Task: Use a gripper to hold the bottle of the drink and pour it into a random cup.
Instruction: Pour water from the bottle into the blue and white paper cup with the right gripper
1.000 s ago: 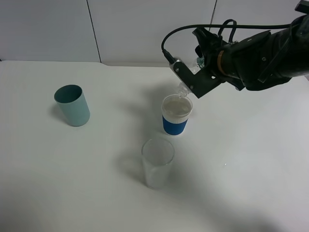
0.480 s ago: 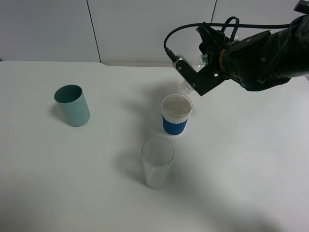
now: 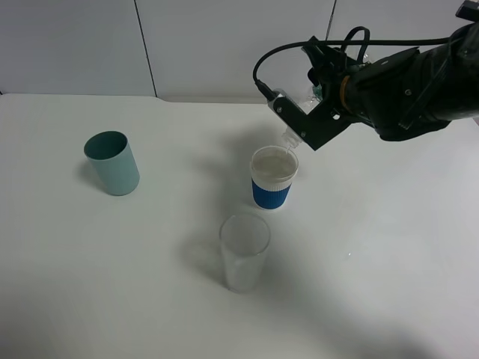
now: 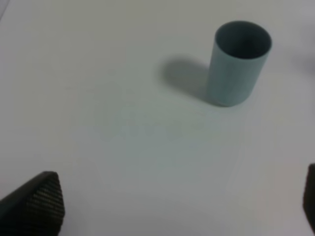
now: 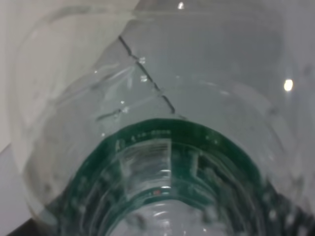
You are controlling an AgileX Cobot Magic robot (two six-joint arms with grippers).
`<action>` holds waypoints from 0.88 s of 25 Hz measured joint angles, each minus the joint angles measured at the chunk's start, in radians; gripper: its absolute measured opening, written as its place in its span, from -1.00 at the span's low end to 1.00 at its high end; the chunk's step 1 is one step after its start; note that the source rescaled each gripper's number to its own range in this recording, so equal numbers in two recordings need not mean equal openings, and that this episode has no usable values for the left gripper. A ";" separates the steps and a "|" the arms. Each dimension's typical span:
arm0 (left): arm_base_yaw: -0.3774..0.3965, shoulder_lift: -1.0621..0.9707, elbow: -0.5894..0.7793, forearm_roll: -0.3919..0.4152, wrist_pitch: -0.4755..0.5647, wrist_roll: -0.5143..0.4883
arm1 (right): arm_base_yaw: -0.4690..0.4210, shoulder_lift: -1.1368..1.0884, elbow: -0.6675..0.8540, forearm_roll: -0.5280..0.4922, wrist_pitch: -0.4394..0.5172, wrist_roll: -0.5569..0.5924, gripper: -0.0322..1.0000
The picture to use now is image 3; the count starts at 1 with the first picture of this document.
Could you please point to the teal plastic cup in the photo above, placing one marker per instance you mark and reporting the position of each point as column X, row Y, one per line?
column 111, row 157

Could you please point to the white cup blue sleeve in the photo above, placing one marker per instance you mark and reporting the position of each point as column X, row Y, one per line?
column 273, row 169

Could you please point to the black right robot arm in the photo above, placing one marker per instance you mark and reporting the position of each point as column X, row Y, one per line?
column 402, row 96

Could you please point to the clear drinking glass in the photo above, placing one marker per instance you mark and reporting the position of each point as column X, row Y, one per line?
column 244, row 242

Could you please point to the clear bottle green label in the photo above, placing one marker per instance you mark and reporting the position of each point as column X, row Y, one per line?
column 307, row 102

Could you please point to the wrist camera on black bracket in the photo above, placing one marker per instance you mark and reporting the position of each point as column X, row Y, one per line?
column 315, row 128

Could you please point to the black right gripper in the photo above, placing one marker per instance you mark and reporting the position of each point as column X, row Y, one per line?
column 331, row 70

